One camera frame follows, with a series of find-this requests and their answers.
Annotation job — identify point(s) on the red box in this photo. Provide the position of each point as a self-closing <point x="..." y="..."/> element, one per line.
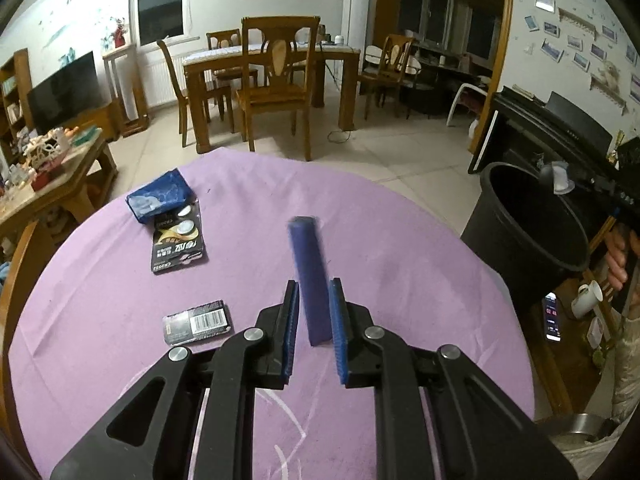
<point x="47" y="177"/>

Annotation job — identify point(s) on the green tray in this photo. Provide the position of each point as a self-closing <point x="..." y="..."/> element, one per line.
<point x="86" y="136"/>

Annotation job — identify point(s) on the white curved chair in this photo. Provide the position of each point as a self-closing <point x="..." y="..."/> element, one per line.
<point x="462" y="97"/>

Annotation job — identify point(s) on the white carved ornament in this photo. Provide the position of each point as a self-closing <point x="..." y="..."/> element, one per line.
<point x="45" y="147"/>

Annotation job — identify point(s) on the blue crumpled packet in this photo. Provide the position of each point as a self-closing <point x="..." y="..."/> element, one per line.
<point x="160" y="195"/>

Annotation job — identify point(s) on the black coin battery card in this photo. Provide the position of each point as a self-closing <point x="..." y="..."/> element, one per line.
<point x="175" y="250"/>

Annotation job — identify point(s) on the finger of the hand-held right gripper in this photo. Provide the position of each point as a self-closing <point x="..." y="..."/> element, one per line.
<point x="585" y="179"/>

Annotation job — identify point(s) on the wooden side table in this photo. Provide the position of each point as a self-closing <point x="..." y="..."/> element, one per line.
<point x="570" y="360"/>

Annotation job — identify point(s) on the black television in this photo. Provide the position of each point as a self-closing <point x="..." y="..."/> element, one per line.
<point x="62" y="92"/>

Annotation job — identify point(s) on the wooden dining table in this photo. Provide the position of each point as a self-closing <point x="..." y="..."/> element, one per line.
<point x="225" y="60"/>

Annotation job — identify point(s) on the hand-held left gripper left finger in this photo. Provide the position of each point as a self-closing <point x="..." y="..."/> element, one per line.
<point x="291" y="330"/>

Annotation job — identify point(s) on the small white plastic bottle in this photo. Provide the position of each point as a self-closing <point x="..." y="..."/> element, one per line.
<point x="564" y="182"/>

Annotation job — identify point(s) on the white framed window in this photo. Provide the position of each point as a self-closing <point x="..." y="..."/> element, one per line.
<point x="160" y="10"/>

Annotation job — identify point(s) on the white cup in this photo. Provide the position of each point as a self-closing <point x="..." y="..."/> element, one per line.
<point x="587" y="300"/>

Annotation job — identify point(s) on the black barcode card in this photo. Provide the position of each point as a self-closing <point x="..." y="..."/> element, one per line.
<point x="197" y="322"/>

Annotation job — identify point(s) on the dark blue bar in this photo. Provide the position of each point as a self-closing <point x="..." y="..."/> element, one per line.
<point x="310" y="280"/>

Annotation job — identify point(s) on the person's right hand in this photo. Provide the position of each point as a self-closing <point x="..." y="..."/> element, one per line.
<point x="616" y="260"/>

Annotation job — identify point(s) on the smartphone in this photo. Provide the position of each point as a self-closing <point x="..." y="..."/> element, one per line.
<point x="552" y="317"/>

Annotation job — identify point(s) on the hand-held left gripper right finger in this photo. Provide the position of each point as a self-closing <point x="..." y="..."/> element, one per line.
<point x="338" y="335"/>

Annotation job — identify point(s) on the row of wall photos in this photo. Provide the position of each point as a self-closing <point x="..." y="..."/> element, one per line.
<point x="580" y="55"/>

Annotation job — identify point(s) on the black piano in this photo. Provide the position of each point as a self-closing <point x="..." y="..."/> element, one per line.
<point x="550" y="125"/>

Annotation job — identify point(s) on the wooden coffee table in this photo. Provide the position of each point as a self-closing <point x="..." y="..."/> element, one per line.
<point x="75" y="180"/>

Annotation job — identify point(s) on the red flower vase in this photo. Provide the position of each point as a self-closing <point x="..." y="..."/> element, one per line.
<point x="120" y="35"/>

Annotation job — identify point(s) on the steel basin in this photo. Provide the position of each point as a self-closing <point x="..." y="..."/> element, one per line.
<point x="580" y="422"/>

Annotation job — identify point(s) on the white standing air conditioner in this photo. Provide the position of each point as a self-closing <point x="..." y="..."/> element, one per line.
<point x="356" y="10"/>

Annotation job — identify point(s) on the wooden plant stand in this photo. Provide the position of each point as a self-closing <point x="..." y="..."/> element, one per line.
<point x="125" y="52"/>

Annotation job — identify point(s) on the wooden dining chair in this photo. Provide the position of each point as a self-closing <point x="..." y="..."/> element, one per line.
<point x="225" y="37"/>
<point x="387" y="70"/>
<point x="172" y="75"/>
<point x="272" y="95"/>

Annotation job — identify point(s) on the wooden bookshelf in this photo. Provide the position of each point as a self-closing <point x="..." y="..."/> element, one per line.
<point x="22" y="75"/>

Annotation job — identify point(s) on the wooden door frame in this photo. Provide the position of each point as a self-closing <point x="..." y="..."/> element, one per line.
<point x="502" y="60"/>

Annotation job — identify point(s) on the black desk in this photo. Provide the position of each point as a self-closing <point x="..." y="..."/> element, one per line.
<point x="435" y="85"/>

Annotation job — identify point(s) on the black trash bin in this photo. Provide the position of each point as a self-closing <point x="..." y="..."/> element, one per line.
<point x="500" y="240"/>

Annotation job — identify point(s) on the person's right forearm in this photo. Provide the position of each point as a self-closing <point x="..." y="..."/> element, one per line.
<point x="627" y="385"/>

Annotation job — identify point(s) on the white radiator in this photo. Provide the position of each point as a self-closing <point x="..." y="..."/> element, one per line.
<point x="165" y="77"/>

